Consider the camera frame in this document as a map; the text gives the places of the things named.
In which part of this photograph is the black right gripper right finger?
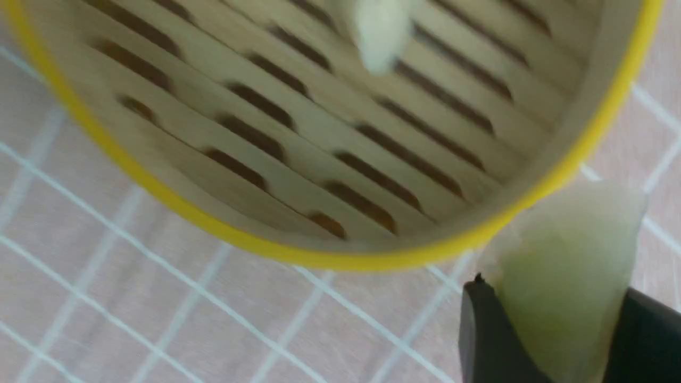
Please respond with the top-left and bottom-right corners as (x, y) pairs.
(604, 288), (680, 382)

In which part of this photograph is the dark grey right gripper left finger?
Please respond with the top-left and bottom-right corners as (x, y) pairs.
(459, 273), (550, 382)

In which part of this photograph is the pale green dumpling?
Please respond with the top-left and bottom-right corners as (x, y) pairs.
(477, 181), (647, 382)
(346, 1), (422, 75)

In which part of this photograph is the yellow rimmed bamboo steamer tray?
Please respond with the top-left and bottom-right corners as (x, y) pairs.
(2, 1), (663, 271)

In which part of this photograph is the pink checkered tablecloth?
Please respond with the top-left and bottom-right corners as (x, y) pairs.
(2, 1), (679, 382)

